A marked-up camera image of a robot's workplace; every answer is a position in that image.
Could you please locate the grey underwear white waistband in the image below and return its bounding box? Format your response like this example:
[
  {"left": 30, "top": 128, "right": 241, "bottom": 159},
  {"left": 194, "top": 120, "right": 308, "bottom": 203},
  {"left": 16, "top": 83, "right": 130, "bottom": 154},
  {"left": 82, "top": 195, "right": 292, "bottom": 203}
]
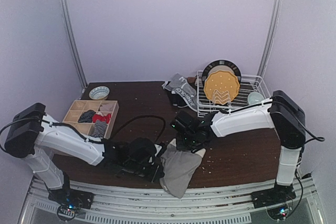
[{"left": 160, "top": 139, "right": 206, "bottom": 199}]

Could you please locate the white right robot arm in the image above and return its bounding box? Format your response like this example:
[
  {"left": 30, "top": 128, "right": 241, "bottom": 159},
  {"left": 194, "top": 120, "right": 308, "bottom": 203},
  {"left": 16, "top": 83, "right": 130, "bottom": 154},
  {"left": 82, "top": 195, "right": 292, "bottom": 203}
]
[{"left": 171, "top": 90, "right": 306, "bottom": 186}]

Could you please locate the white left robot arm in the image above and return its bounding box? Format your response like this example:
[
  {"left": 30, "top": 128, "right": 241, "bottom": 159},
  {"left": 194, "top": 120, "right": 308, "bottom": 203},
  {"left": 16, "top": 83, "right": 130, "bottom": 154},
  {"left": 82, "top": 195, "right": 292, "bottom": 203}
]
[{"left": 1, "top": 103, "right": 164, "bottom": 190}]

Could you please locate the black underwear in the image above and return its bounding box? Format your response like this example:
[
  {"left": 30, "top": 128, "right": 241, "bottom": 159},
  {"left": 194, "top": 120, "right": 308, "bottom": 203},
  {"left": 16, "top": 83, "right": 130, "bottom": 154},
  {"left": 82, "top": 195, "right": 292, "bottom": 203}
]
[{"left": 166, "top": 91, "right": 188, "bottom": 108}]

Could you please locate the grey striped rolled underwear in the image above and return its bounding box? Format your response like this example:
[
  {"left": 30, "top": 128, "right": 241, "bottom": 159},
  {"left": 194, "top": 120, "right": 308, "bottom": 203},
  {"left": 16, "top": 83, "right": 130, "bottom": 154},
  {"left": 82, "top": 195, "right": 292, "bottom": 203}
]
[{"left": 91, "top": 120, "right": 108, "bottom": 137}]

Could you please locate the red rolled underwear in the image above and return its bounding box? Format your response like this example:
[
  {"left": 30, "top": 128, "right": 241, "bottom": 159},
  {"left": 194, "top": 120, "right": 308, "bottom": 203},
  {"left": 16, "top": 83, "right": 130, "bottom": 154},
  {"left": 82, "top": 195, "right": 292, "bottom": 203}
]
[{"left": 92, "top": 113, "right": 111, "bottom": 124}]

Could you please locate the pink beige rolled underwear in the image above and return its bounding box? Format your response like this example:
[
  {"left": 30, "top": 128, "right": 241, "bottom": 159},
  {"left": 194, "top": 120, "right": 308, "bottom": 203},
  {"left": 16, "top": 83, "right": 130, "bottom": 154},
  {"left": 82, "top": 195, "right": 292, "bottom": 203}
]
[{"left": 99, "top": 103, "right": 116, "bottom": 112}]

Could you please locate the dark striped rolled underwear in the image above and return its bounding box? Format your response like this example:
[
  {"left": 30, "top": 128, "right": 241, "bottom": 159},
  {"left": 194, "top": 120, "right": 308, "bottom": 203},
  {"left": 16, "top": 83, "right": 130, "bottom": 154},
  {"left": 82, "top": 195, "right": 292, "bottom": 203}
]
[{"left": 78, "top": 110, "right": 96, "bottom": 123}]

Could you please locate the brown cloth item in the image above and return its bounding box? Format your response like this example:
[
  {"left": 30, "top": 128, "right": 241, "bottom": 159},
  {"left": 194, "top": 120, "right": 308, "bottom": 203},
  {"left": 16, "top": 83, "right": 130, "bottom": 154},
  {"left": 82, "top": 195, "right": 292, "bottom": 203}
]
[{"left": 187, "top": 77, "right": 197, "bottom": 83}]

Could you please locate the yellow scalloped plate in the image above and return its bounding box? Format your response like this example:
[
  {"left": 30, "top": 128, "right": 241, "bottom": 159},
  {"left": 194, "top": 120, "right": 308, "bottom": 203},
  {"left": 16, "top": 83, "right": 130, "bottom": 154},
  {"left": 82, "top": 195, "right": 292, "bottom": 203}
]
[{"left": 203, "top": 70, "right": 240, "bottom": 105}]

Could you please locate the pale green glass bowl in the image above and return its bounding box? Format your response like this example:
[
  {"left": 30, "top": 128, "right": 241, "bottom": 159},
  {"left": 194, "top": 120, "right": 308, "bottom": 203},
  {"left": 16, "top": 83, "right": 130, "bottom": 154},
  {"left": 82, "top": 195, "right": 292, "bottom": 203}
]
[{"left": 247, "top": 91, "right": 265, "bottom": 105}]

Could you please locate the blue yellow patterned bowl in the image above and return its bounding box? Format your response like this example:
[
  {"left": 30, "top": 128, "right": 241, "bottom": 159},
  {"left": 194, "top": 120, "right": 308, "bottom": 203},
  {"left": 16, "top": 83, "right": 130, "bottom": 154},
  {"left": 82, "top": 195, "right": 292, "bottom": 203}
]
[{"left": 89, "top": 86, "right": 110, "bottom": 100}]

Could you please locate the black rimmed plate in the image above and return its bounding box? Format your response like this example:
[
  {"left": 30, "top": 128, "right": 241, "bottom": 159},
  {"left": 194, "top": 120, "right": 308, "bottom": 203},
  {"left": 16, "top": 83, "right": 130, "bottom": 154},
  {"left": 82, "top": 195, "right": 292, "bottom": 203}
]
[{"left": 201, "top": 60, "right": 242, "bottom": 84}]

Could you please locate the wooden compartment organizer box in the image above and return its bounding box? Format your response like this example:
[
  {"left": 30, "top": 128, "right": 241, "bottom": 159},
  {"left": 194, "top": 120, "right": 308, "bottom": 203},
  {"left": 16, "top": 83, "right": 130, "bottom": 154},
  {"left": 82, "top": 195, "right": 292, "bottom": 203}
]
[{"left": 63, "top": 100, "right": 119, "bottom": 138}]

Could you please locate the white wire dish rack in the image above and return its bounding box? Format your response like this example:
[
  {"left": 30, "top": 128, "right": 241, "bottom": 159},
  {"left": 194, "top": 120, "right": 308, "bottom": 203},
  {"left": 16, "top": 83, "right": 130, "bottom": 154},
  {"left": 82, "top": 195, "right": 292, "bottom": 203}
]
[{"left": 196, "top": 69, "right": 277, "bottom": 119}]

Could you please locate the aluminium rail front frame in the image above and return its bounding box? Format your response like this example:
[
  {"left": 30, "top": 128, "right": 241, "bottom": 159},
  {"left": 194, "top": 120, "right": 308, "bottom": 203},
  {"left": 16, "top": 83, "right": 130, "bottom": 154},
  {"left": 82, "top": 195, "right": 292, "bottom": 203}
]
[{"left": 18, "top": 178, "right": 328, "bottom": 223}]

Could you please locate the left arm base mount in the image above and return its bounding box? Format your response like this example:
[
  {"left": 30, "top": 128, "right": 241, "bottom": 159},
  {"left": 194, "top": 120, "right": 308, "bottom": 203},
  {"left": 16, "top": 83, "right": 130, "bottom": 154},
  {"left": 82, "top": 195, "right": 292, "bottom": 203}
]
[{"left": 46, "top": 179, "right": 94, "bottom": 223}]

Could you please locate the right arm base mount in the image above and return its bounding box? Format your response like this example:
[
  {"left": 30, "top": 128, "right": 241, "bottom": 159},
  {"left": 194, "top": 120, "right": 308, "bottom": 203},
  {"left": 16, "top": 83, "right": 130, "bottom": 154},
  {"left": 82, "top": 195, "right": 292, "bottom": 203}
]
[{"left": 251, "top": 183, "right": 296, "bottom": 221}]

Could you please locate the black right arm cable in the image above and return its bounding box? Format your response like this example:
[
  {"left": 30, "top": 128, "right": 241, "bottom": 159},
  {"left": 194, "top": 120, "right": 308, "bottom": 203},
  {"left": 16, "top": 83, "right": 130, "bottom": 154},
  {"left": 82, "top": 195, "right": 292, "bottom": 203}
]
[{"left": 262, "top": 98, "right": 326, "bottom": 196}]

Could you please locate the right aluminium corner post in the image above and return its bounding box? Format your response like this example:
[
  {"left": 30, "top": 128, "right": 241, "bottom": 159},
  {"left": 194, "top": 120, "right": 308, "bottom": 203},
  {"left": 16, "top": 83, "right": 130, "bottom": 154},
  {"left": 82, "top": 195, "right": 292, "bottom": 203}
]
[{"left": 257, "top": 0, "right": 282, "bottom": 77}]

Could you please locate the aluminium corner post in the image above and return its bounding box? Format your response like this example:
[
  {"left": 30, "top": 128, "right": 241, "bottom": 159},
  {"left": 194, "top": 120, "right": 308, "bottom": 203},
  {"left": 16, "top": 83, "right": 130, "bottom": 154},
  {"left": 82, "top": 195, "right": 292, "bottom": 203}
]
[
  {"left": 257, "top": 0, "right": 282, "bottom": 77},
  {"left": 59, "top": 0, "right": 88, "bottom": 90}
]

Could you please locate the left aluminium corner post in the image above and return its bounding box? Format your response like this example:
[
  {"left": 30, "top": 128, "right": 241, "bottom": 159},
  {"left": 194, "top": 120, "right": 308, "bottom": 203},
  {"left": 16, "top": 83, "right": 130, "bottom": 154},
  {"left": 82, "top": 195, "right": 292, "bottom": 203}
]
[{"left": 59, "top": 0, "right": 88, "bottom": 90}]

